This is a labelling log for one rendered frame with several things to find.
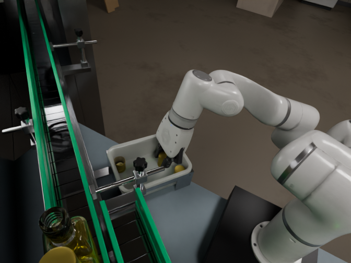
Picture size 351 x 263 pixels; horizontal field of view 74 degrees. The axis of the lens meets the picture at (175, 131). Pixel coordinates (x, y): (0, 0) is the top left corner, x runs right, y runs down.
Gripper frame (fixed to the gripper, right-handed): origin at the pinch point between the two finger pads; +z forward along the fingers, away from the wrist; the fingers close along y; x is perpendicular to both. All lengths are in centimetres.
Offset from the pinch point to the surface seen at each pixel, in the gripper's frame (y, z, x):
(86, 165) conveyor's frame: -3.0, 1.9, -21.6
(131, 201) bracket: 11.6, -0.4, -15.0
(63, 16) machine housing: -74, -10, -16
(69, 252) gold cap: 27.6, -24.2, -33.1
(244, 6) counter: -308, -5, 325
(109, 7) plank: -332, 56, 92
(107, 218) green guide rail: 16.9, -6.4, -23.4
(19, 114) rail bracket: -13.1, -7.8, -35.4
